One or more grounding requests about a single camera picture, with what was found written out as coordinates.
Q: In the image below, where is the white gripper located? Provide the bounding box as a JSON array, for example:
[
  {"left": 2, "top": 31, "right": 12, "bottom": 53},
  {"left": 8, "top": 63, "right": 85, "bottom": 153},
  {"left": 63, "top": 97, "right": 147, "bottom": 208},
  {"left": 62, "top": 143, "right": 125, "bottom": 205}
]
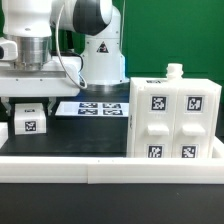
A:
[{"left": 0, "top": 56, "right": 80, "bottom": 116}]

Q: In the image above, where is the white cabinet top block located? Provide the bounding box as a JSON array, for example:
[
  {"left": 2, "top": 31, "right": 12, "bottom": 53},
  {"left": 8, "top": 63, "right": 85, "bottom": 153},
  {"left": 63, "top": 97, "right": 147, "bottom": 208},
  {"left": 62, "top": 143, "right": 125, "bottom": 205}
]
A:
[{"left": 14, "top": 103, "right": 46, "bottom": 135}]

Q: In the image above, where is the white cabinet door panel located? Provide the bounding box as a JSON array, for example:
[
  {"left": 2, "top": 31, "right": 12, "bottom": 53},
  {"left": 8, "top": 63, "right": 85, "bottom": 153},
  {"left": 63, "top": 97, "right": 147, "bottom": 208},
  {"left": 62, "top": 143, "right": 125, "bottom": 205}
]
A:
[
  {"left": 134, "top": 87, "right": 177, "bottom": 158},
  {"left": 172, "top": 87, "right": 214, "bottom": 159}
]

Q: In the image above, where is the white cabinet box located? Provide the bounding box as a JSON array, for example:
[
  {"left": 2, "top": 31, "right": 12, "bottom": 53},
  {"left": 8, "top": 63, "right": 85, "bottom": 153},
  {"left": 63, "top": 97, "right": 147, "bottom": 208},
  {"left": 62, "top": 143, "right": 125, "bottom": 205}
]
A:
[{"left": 127, "top": 63, "right": 221, "bottom": 158}]

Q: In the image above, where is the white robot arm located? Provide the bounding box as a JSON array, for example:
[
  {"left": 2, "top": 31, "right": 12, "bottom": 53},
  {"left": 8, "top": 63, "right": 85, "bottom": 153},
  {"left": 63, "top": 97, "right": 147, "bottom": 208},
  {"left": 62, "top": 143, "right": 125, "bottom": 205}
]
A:
[{"left": 0, "top": 0, "right": 128, "bottom": 112}]

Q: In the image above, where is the white marker sheet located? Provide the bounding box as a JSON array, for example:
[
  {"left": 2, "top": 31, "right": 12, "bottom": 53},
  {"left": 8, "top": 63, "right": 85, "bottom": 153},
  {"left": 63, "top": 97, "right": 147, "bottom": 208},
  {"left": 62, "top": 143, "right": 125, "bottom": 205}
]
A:
[{"left": 55, "top": 101, "right": 129, "bottom": 117}]

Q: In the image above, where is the white cable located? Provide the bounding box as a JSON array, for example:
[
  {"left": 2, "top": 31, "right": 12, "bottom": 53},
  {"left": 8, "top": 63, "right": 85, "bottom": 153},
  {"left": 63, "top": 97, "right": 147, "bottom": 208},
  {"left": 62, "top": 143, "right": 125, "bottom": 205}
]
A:
[{"left": 54, "top": 3, "right": 88, "bottom": 90}]

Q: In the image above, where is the white frame border wall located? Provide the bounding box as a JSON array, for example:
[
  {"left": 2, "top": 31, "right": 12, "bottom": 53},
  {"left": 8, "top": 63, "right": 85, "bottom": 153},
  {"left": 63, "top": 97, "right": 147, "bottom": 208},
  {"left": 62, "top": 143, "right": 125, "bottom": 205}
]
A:
[{"left": 0, "top": 122, "right": 224, "bottom": 185}]

